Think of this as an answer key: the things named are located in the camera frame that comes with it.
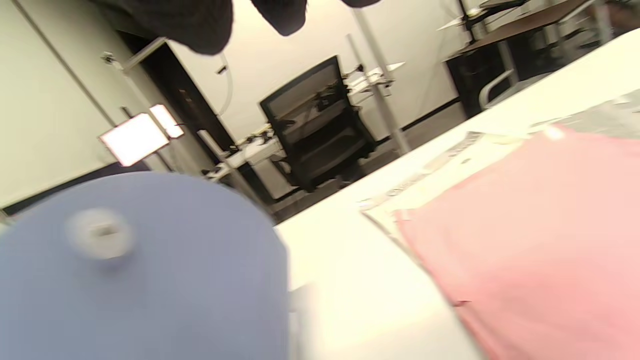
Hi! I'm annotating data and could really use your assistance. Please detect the person's right hand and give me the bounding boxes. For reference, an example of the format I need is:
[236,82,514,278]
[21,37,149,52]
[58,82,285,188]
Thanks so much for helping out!
[90,0,383,56]

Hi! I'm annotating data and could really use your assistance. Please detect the printed flowchart paper material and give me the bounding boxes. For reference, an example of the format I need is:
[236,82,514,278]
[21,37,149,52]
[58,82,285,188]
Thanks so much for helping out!
[360,131,531,251]

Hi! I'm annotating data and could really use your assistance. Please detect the dark desk with brown top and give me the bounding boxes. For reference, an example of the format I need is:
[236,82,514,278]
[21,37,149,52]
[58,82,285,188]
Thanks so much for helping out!
[442,0,640,118]

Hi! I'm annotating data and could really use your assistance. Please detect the blue accordion folder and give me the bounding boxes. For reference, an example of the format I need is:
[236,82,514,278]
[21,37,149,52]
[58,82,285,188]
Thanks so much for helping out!
[0,172,291,360]

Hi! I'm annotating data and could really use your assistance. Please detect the white desk frame leg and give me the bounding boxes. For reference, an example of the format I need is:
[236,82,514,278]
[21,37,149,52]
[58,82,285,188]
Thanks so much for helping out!
[350,7,412,155]

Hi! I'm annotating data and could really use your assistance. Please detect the black office chair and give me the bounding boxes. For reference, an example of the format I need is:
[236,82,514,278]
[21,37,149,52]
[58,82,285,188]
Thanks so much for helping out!
[259,55,377,193]

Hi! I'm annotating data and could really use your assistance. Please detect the pink paper material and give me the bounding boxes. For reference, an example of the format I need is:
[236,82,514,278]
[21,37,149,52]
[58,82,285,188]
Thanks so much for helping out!
[395,125,640,360]

